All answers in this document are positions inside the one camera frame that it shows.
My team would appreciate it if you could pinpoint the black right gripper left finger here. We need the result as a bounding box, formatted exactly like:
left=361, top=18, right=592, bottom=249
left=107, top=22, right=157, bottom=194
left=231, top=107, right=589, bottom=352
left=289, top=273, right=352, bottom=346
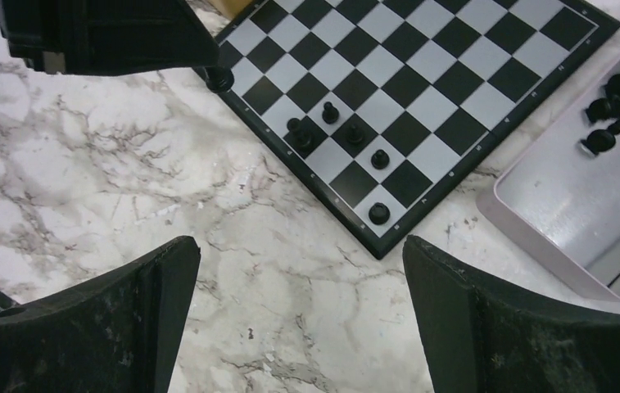
left=0, top=236, right=201, bottom=392

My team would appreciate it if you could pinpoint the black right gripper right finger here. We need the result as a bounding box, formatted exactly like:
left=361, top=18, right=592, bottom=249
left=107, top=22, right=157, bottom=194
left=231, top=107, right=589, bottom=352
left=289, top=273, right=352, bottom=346
left=402, top=235, right=620, bottom=392

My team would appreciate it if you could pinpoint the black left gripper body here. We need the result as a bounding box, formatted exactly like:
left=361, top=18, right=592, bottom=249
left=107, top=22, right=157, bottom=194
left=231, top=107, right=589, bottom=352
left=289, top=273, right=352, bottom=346
left=0, top=0, right=219, bottom=76

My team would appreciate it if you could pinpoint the black chess piece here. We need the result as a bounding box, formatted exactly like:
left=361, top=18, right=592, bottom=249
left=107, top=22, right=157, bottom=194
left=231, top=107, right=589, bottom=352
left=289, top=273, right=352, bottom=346
left=368, top=202, right=391, bottom=225

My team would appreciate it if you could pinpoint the black chess pawn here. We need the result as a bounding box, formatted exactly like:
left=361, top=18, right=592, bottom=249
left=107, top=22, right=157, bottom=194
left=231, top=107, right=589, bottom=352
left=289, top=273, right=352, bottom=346
left=346, top=124, right=364, bottom=146
left=321, top=102, right=340, bottom=124
left=370, top=149, right=390, bottom=169

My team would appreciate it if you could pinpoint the black chess rook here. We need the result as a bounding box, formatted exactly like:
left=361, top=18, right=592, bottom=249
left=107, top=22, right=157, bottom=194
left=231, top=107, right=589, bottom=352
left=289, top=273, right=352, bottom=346
left=287, top=118, right=313, bottom=151

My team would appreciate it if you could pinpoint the black chess queen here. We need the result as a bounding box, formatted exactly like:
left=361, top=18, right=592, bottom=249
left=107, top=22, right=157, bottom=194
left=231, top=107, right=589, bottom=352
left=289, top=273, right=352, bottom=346
left=203, top=66, right=235, bottom=94

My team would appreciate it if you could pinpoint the pile of black chess pieces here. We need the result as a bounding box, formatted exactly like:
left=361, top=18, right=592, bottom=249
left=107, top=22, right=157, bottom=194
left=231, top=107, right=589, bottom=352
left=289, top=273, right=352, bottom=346
left=579, top=72, right=620, bottom=161

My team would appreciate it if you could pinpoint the pink tin box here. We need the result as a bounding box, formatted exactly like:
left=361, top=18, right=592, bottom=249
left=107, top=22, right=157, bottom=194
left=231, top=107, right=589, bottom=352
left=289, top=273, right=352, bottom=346
left=477, top=57, right=620, bottom=301

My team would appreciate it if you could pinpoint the black and silver chessboard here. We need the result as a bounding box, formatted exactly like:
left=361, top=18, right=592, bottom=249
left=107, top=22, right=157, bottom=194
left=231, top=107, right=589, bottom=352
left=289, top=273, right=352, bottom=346
left=215, top=0, right=620, bottom=259

